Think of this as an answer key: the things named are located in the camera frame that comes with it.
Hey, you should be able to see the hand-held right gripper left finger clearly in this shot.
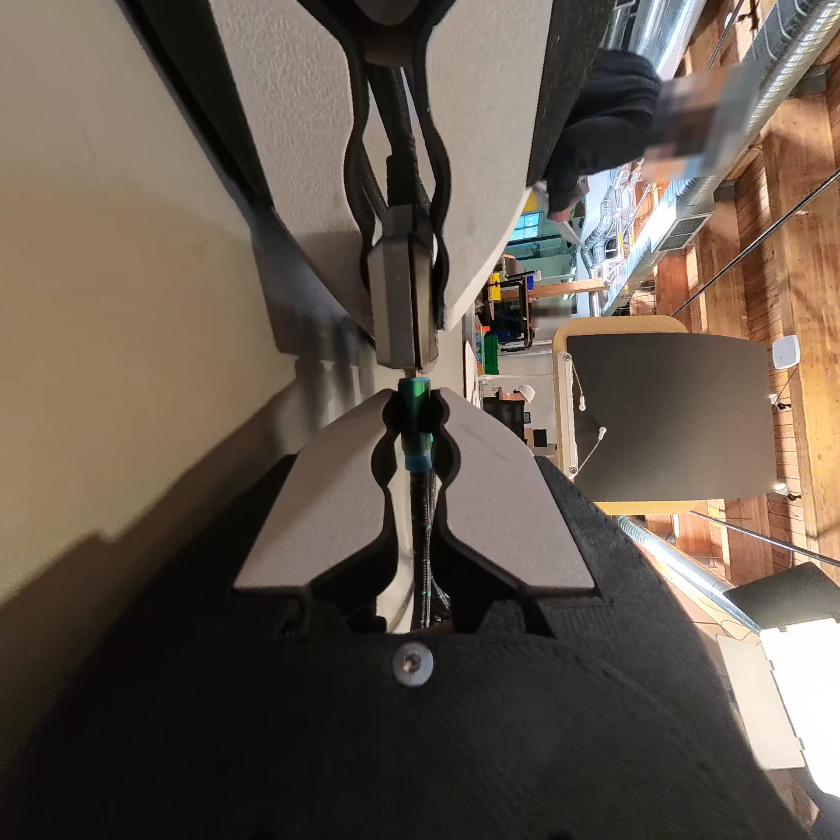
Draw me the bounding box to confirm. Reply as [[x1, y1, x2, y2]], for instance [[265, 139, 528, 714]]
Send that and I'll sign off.
[[234, 387, 403, 627]]

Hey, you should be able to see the black flag panel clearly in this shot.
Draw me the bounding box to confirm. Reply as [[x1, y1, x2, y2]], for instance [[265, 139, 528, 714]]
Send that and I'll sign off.
[[722, 561, 840, 631]]

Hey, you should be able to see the silver ceiling duct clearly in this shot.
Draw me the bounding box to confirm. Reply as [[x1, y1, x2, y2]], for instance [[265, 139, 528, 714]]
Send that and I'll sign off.
[[617, 515, 762, 634]]

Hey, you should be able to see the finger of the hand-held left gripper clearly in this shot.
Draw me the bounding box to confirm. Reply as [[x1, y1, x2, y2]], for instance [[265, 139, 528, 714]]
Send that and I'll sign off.
[[416, 0, 553, 331], [209, 0, 378, 342]]

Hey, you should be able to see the silver duct with vent grille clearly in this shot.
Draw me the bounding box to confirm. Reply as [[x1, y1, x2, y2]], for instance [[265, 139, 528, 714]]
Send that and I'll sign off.
[[591, 0, 840, 316]]

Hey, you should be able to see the green plug braided cable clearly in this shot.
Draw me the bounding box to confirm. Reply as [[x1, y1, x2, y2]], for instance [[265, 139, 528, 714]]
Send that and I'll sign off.
[[394, 375, 454, 631]]

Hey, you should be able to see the wood-framed black panel stand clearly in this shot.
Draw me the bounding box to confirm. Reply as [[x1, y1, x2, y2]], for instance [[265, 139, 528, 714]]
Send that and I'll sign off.
[[462, 315, 798, 516]]

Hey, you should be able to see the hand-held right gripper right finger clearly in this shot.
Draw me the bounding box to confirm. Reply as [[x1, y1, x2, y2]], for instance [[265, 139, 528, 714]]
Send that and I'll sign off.
[[430, 387, 596, 627]]

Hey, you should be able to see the white studio light panel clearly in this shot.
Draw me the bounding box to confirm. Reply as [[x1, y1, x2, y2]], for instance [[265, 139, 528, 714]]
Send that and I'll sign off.
[[715, 617, 840, 798]]

